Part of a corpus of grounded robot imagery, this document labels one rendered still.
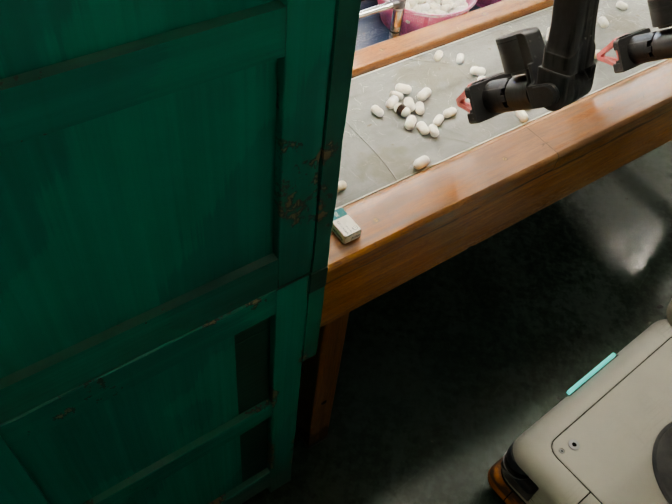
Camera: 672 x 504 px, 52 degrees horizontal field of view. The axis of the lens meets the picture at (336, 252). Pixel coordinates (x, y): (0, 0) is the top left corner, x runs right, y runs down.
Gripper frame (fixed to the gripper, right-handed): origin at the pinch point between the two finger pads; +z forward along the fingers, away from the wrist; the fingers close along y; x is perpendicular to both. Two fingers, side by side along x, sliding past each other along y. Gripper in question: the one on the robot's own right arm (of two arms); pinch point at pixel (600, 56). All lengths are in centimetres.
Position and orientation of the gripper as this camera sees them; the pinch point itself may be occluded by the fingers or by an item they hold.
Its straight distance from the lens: 165.2
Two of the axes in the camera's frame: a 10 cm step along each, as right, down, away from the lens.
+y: -8.2, 4.0, -4.0
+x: 3.1, 9.1, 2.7
